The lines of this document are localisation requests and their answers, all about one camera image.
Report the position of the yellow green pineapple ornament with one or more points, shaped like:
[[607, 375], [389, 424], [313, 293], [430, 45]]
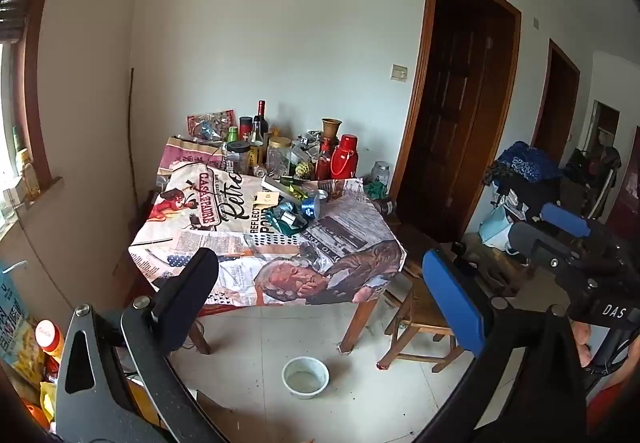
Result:
[[303, 171]]

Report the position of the green bottle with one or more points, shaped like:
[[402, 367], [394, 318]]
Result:
[[233, 134]]

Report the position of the dark wine bottle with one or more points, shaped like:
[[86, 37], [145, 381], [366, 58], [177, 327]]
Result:
[[260, 120]]

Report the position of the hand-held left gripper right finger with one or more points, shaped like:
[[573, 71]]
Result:
[[452, 303]]

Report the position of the person's right hand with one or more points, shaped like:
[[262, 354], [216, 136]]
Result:
[[582, 343]]

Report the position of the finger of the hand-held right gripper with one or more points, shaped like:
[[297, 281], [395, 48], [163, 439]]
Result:
[[565, 219], [545, 248]]

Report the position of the light blue plastic bag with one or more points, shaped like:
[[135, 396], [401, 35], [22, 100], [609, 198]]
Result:
[[495, 228]]

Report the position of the brown clay vase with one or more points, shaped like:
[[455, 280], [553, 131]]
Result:
[[331, 129]]

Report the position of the brown window frame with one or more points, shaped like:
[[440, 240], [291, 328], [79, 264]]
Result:
[[37, 123]]

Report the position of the red thermos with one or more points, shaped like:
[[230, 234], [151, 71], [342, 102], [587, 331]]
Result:
[[346, 158]]

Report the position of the person's right forearm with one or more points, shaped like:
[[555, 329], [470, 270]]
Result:
[[629, 365]]

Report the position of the black lid glass jar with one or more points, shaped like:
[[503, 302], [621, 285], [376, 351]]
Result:
[[237, 158]]

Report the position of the orange lid bottle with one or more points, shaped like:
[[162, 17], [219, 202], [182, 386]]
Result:
[[49, 338]]

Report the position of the orange garment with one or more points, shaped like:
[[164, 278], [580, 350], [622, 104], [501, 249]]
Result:
[[607, 405]]

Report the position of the yellow oil bottle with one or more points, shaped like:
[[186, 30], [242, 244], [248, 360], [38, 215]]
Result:
[[30, 175]]

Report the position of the clear bottle yellow label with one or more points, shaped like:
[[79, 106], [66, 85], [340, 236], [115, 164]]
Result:
[[256, 143]]

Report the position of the red sauce bottle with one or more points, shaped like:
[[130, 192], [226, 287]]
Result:
[[323, 163]]

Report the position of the red snack packet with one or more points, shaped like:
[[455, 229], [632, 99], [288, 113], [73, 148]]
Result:
[[212, 125]]

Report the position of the yellow paper card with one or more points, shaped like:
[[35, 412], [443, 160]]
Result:
[[265, 199]]

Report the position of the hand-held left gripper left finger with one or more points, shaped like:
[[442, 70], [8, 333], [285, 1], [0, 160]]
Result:
[[186, 290]]

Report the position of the white plastic bowl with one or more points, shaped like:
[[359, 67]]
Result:
[[305, 377]]

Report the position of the wooden table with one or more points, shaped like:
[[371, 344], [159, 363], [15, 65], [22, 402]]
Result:
[[362, 320]]

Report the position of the green plastic bag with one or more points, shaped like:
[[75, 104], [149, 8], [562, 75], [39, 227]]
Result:
[[375, 189]]

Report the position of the silver foil packaging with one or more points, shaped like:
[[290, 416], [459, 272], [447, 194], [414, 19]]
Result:
[[305, 148]]

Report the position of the dark wooden door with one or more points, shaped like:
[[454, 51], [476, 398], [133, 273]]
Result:
[[450, 123], [555, 113]]

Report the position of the dark lid glass jar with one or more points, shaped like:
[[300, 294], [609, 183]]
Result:
[[385, 206]]

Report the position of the dark red canister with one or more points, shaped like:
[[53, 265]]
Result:
[[245, 128]]

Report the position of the beige light switch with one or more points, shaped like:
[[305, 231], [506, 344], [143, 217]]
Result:
[[399, 73]]

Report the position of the blue clothes pile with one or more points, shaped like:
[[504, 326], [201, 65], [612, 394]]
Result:
[[525, 163]]

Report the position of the printed tablecloth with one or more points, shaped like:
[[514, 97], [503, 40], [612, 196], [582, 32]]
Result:
[[210, 243]]

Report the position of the gold lid glass jar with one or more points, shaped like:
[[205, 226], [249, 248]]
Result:
[[279, 155]]

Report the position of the blue paper cup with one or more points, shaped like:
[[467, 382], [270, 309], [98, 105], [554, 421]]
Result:
[[310, 207]]

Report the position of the pink printed woven bag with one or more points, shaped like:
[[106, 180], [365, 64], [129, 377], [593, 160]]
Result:
[[187, 155]]

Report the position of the wooden stool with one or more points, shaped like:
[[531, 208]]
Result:
[[425, 308]]

